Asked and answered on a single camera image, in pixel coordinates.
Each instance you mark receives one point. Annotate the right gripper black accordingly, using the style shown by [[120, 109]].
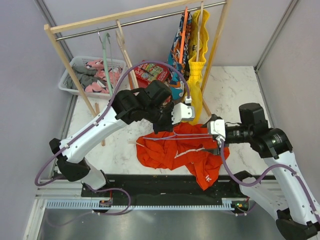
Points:
[[216, 150]]

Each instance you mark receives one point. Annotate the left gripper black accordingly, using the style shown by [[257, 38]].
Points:
[[168, 127]]

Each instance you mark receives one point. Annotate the blue wire hanger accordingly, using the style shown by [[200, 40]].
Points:
[[177, 136]]

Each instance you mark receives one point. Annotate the orange shorts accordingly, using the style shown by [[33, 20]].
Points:
[[172, 154]]

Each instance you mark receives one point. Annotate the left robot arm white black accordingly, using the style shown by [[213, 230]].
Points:
[[124, 108]]

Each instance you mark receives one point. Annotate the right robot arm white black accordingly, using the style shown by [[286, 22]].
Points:
[[281, 189]]

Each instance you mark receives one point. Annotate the colourful patterned shorts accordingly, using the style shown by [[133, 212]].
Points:
[[176, 85]]

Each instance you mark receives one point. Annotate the yellow shorts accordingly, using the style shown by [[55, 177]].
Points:
[[195, 77]]

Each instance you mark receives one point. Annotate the mint green plastic hanger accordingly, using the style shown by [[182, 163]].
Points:
[[105, 62]]

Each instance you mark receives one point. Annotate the orange plastic hanger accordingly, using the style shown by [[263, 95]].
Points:
[[183, 34]]

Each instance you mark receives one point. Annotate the light wooden hanger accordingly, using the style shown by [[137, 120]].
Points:
[[121, 43]]

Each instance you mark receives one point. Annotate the wooden hanger with yellow shorts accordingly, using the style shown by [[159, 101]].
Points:
[[200, 19]]

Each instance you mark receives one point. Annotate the large red book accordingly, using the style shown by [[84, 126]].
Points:
[[142, 83]]

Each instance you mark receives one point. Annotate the grey garment in basket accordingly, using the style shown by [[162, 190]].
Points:
[[85, 75]]

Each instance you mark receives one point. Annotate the white plastic laundry basket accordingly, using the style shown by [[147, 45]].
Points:
[[80, 61]]

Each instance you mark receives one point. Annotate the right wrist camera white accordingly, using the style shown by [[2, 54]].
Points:
[[217, 129]]

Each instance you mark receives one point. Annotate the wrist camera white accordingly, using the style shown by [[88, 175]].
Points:
[[217, 129], [183, 111]]

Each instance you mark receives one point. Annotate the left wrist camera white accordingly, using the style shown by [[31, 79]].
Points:
[[183, 111]]

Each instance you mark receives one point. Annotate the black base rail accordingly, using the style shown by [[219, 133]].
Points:
[[174, 190]]

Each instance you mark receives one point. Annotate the metal hanging rail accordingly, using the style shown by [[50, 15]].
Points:
[[130, 23]]

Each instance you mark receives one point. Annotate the white slotted cable duct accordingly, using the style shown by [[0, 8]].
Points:
[[74, 204]]

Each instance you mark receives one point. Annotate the wooden clothes rack frame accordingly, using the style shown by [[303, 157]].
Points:
[[51, 31]]

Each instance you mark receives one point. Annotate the aluminium corner post right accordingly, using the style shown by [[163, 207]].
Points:
[[276, 33]]

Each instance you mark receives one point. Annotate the aluminium corner post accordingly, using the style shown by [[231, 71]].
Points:
[[276, 33], [49, 19]]

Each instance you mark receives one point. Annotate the aluminium corner post left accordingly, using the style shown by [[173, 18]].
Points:
[[49, 19]]

